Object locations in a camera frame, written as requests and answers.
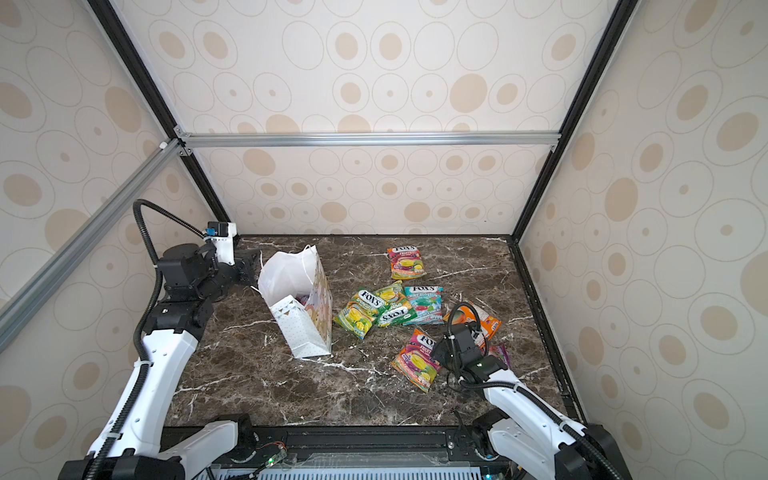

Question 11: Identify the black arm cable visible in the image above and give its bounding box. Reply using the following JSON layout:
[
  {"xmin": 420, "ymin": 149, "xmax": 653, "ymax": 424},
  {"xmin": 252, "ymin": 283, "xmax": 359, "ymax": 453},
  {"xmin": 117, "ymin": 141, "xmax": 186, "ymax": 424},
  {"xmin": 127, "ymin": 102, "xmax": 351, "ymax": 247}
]
[
  {"xmin": 446, "ymin": 301, "xmax": 610, "ymax": 480},
  {"xmin": 83, "ymin": 199, "xmax": 208, "ymax": 480}
]

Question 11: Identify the pink fruits Fox's candy bag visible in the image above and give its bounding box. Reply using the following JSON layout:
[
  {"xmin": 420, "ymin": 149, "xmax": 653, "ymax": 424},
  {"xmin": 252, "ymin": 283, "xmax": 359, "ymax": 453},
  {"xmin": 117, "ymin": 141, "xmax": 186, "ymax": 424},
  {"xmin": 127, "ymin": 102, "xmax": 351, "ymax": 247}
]
[{"xmin": 391, "ymin": 328, "xmax": 441, "ymax": 392}]

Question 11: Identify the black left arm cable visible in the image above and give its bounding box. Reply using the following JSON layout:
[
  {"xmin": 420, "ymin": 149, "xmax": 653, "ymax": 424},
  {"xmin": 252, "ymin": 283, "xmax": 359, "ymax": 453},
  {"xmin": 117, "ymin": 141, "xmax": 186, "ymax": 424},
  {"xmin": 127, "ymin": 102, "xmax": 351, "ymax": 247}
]
[{"xmin": 83, "ymin": 199, "xmax": 208, "ymax": 480}]

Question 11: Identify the black corner frame post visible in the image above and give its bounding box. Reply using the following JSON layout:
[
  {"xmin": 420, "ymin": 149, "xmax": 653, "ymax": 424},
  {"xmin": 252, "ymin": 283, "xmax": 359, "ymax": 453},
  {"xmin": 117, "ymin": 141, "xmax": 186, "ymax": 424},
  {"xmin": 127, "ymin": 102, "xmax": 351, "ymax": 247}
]
[
  {"xmin": 510, "ymin": 0, "xmax": 639, "ymax": 245},
  {"xmin": 87, "ymin": 0, "xmax": 231, "ymax": 221}
]

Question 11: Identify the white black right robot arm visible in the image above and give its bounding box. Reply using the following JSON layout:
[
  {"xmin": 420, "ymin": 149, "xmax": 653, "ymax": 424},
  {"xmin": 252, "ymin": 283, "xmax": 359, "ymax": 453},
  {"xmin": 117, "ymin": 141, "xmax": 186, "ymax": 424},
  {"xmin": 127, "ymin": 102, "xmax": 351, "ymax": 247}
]
[{"xmin": 431, "ymin": 325, "xmax": 631, "ymax": 479}]

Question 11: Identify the black corner frame post right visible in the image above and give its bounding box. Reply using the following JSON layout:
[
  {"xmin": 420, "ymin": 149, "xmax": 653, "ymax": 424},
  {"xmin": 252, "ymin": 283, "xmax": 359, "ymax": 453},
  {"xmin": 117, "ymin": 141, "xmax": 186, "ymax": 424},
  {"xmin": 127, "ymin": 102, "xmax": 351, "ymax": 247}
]
[{"xmin": 510, "ymin": 0, "xmax": 639, "ymax": 245}]

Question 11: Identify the white paper bag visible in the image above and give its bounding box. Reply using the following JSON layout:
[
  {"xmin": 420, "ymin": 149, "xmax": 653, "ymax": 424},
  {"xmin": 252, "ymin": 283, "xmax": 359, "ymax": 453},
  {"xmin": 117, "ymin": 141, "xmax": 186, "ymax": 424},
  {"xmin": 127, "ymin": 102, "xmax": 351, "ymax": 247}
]
[{"xmin": 257, "ymin": 246, "xmax": 333, "ymax": 359}]

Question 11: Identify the Fox's mint blossom candy bag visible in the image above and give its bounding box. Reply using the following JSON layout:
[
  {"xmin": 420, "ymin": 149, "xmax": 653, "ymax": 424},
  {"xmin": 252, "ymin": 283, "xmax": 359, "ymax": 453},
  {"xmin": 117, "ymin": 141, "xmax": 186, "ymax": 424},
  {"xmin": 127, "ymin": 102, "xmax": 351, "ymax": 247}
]
[{"xmin": 404, "ymin": 286, "xmax": 444, "ymax": 325}]

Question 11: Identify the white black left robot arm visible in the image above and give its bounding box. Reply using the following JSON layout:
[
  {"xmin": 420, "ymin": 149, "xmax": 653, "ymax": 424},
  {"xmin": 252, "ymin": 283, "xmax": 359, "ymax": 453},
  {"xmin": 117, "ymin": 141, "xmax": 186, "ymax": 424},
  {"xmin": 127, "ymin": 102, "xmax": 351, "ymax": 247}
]
[{"xmin": 59, "ymin": 242, "xmax": 260, "ymax": 479}]

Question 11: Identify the silver aluminium rail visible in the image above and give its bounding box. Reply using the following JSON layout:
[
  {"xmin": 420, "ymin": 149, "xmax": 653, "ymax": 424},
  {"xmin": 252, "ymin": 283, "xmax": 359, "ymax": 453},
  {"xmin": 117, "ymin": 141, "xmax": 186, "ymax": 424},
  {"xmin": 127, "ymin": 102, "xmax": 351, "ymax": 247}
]
[
  {"xmin": 1, "ymin": 138, "xmax": 182, "ymax": 350},
  {"xmin": 181, "ymin": 131, "xmax": 560, "ymax": 148}
]

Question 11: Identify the purple fox's candy bag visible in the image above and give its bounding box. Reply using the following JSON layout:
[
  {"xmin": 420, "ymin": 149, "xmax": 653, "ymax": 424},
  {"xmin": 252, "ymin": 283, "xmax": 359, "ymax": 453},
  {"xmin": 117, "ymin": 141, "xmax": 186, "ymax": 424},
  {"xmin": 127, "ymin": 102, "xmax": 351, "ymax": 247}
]
[
  {"xmin": 294, "ymin": 294, "xmax": 310, "ymax": 306},
  {"xmin": 489, "ymin": 344, "xmax": 511, "ymax": 369}
]

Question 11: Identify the silver aluminium left rail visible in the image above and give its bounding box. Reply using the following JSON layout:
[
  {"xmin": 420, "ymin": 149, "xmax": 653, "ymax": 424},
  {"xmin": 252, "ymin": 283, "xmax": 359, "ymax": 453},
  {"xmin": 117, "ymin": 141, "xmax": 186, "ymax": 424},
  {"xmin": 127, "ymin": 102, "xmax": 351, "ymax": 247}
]
[{"xmin": 1, "ymin": 138, "xmax": 182, "ymax": 350}]

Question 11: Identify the yellow green Fox's candy bag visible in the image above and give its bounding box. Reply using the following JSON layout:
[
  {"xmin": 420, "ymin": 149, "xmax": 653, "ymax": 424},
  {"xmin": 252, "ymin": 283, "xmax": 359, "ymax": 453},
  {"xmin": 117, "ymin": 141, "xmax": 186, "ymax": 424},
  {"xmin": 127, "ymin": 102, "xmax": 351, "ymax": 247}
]
[{"xmin": 334, "ymin": 301, "xmax": 375, "ymax": 339}]

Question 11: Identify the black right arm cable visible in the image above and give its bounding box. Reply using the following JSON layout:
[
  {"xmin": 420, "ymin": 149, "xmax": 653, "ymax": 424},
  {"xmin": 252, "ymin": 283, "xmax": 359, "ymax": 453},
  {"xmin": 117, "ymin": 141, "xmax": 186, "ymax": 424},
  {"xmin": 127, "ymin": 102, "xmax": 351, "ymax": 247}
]
[{"xmin": 446, "ymin": 301, "xmax": 610, "ymax": 480}]

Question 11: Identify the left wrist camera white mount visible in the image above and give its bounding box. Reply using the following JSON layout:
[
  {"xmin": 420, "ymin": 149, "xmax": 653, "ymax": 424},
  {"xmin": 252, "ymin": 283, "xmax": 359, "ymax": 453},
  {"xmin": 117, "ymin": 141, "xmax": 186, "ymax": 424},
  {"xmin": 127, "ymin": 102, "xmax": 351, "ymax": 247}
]
[{"xmin": 205, "ymin": 221, "xmax": 238, "ymax": 266}]

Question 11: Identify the black corner frame post left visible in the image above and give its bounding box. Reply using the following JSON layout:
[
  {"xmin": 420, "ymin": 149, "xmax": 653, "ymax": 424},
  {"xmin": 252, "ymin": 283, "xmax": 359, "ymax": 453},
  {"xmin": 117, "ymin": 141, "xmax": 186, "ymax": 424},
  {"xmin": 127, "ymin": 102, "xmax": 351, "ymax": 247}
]
[{"xmin": 87, "ymin": 0, "xmax": 231, "ymax": 221}]

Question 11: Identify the orange Fox's candy bag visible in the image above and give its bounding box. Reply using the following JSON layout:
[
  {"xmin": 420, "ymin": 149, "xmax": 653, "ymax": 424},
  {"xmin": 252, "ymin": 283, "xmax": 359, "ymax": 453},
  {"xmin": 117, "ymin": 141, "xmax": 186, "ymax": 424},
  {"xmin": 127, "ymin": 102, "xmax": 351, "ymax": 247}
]
[{"xmin": 443, "ymin": 302, "xmax": 502, "ymax": 350}]

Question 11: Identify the silver aluminium back rail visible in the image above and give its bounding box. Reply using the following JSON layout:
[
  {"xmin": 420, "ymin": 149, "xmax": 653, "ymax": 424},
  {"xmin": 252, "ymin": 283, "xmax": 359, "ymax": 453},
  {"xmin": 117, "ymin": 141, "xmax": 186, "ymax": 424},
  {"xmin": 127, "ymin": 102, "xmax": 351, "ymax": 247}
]
[{"xmin": 181, "ymin": 131, "xmax": 560, "ymax": 148}]

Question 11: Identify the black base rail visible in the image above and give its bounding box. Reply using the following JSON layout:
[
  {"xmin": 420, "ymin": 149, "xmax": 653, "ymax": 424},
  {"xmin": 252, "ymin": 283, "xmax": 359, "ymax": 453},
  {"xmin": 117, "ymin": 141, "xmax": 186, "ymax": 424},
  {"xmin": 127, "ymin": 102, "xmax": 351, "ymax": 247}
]
[{"xmin": 158, "ymin": 423, "xmax": 625, "ymax": 480}]

